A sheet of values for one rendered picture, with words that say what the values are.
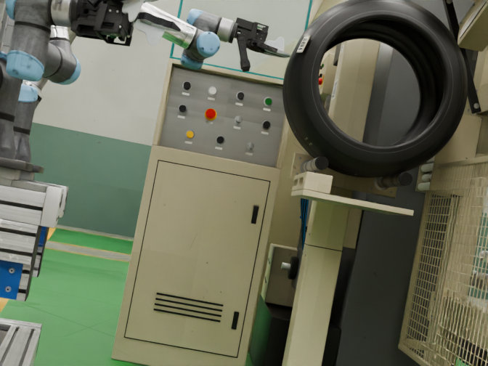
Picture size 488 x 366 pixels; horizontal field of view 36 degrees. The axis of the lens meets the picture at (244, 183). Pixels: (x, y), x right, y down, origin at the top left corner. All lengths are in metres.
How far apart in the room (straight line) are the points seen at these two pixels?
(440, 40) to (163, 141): 1.26
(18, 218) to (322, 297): 1.42
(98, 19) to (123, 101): 9.99
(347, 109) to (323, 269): 0.61
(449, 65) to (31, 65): 1.42
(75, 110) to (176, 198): 8.42
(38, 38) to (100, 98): 9.91
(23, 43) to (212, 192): 1.68
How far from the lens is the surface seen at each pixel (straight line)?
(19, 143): 2.28
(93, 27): 1.61
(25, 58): 1.63
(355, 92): 2.90
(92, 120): 11.51
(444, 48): 2.58
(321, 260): 2.86
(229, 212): 3.17
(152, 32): 1.62
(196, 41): 2.42
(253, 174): 3.18
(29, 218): 1.77
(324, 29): 2.51
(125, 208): 11.50
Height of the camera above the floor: 0.70
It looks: 2 degrees up
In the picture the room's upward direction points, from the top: 11 degrees clockwise
